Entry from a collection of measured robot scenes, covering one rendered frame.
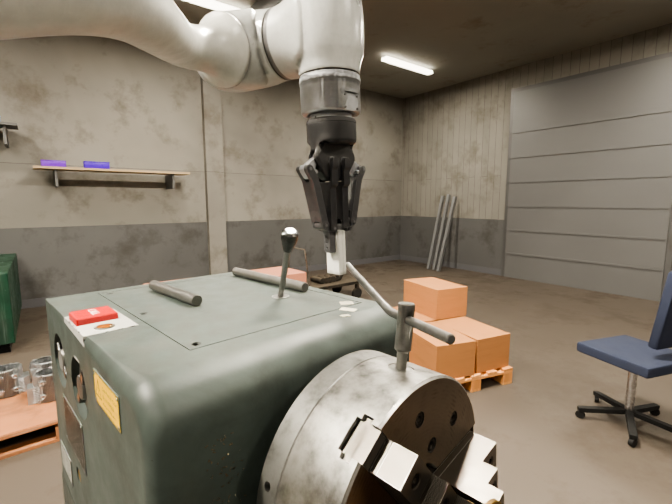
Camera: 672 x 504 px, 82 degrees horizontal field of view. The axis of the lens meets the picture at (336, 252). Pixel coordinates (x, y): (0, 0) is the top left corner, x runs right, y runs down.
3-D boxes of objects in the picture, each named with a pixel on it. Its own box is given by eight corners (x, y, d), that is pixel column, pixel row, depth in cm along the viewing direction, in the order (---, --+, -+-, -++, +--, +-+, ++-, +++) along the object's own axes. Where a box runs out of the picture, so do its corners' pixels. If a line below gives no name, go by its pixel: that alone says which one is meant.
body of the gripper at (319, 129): (327, 110, 52) (330, 180, 53) (368, 117, 58) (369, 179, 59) (293, 119, 57) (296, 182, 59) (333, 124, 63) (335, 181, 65)
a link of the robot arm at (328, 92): (373, 76, 57) (374, 118, 58) (330, 89, 63) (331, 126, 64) (328, 64, 50) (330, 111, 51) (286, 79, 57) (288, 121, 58)
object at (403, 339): (410, 392, 50) (418, 304, 49) (395, 393, 49) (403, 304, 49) (402, 386, 52) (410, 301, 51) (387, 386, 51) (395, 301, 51)
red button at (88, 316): (69, 323, 65) (68, 311, 65) (109, 316, 69) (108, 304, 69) (77, 331, 61) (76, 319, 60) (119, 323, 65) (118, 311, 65)
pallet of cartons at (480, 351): (526, 376, 320) (531, 297, 311) (451, 409, 270) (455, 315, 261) (420, 334, 421) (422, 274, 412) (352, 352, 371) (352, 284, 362)
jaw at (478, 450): (411, 459, 51) (454, 413, 59) (413, 490, 53) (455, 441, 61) (493, 505, 44) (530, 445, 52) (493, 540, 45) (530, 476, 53)
